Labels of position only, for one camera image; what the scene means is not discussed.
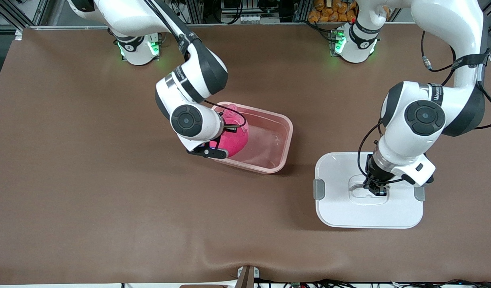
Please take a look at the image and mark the white box lid grey clips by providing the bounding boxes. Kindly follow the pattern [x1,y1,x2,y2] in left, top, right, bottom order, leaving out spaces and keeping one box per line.
[313,152,425,229]

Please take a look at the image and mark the pink plush toy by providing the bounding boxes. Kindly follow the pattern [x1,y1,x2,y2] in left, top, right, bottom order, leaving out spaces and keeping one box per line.
[209,107,250,158]

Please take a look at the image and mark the pink translucent plastic box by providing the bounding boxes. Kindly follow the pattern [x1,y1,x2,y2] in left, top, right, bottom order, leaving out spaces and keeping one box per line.
[210,101,294,175]

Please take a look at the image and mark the white terminal strip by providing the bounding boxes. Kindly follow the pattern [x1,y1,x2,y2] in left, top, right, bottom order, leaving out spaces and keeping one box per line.
[236,14,267,24]

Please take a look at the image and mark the brown table mat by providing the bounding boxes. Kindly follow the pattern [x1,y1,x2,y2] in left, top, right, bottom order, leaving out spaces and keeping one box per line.
[0,23,491,285]

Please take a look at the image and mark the aluminium frame profile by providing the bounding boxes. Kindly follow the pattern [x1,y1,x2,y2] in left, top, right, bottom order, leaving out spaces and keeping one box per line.
[189,0,204,24]
[0,0,50,32]
[294,0,310,22]

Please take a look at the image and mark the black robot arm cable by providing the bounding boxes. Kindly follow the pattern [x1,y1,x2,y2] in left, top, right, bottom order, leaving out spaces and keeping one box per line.
[357,30,491,185]
[143,0,248,129]

